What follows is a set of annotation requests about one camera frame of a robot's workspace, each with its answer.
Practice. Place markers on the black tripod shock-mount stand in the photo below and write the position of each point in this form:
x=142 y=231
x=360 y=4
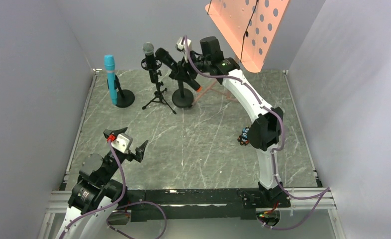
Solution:
x=158 y=94

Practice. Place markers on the black round-base mic stand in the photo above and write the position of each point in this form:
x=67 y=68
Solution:
x=125 y=98

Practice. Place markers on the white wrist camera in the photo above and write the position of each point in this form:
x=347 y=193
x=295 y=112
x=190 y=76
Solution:
x=121 y=142
x=183 y=44

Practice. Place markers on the aluminium frame rail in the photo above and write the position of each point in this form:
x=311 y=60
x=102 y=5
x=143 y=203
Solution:
x=306 y=199

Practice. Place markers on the cartoon monster sticker toy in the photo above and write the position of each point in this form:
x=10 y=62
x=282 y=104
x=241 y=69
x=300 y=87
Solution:
x=243 y=137

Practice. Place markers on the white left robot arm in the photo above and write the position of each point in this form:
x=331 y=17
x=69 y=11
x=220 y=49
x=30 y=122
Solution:
x=96 y=194

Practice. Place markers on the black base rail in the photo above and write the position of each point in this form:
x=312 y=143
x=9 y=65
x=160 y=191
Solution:
x=243 y=203

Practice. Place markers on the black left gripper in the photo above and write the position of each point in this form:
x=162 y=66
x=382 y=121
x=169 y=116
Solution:
x=129 y=156

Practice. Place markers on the black glitter microphone silver head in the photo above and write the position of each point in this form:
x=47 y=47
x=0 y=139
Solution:
x=150 y=61

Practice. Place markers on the blue toy microphone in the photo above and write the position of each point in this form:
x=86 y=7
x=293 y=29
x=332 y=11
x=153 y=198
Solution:
x=109 y=64

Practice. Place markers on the black microphone orange end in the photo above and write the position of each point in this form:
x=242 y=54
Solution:
x=163 y=55

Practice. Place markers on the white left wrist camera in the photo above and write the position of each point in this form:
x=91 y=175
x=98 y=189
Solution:
x=121 y=142

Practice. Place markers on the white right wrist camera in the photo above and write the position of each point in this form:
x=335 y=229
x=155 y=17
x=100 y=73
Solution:
x=183 y=44

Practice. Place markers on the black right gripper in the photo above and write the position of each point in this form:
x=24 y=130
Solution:
x=185 y=62

